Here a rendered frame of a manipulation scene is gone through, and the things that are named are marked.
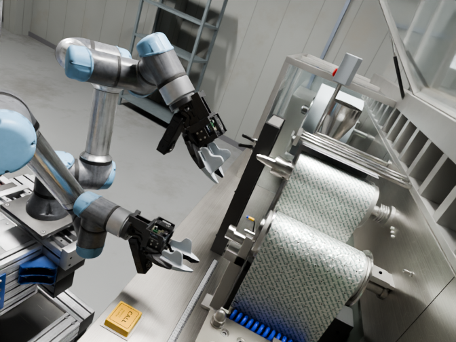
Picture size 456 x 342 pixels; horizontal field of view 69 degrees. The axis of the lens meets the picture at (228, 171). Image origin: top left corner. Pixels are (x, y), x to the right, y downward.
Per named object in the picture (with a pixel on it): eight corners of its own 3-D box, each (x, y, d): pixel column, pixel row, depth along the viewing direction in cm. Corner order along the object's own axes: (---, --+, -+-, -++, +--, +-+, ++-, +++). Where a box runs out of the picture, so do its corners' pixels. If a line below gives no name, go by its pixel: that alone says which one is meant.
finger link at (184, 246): (203, 249, 87) (171, 236, 87) (197, 265, 89) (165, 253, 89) (206, 242, 90) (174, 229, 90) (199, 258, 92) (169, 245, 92)
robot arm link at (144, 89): (110, 65, 85) (123, 46, 76) (151, 74, 91) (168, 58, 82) (109, 94, 83) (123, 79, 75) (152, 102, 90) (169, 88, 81)
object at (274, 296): (229, 307, 89) (254, 258, 81) (309, 350, 86) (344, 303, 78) (229, 309, 89) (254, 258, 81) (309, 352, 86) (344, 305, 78)
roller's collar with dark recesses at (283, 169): (271, 169, 108) (279, 152, 106) (288, 176, 108) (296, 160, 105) (268, 176, 103) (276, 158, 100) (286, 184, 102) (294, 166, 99)
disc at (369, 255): (340, 279, 91) (368, 239, 85) (342, 280, 91) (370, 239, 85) (342, 318, 78) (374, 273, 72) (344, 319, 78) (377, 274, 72)
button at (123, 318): (119, 306, 92) (121, 300, 91) (140, 317, 91) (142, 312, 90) (103, 325, 85) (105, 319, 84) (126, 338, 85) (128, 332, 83)
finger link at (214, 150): (238, 170, 81) (219, 139, 78) (218, 179, 84) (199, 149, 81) (240, 165, 84) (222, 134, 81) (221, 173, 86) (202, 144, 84)
